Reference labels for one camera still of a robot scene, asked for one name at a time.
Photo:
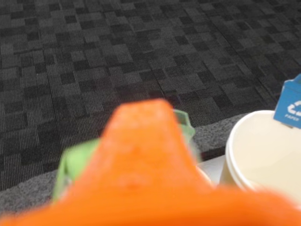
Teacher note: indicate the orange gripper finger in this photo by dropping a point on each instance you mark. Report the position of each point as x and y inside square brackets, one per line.
[145, 176]

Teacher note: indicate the green paper-wrapped packet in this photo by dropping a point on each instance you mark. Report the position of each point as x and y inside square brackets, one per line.
[77, 155]

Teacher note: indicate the black foam border strip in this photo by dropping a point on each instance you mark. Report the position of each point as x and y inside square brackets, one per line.
[211, 134]

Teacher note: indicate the paper cup with blue label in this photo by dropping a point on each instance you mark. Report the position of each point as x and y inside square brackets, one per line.
[263, 150]

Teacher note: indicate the blue paper bin label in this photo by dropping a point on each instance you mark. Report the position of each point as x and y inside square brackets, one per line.
[290, 106]

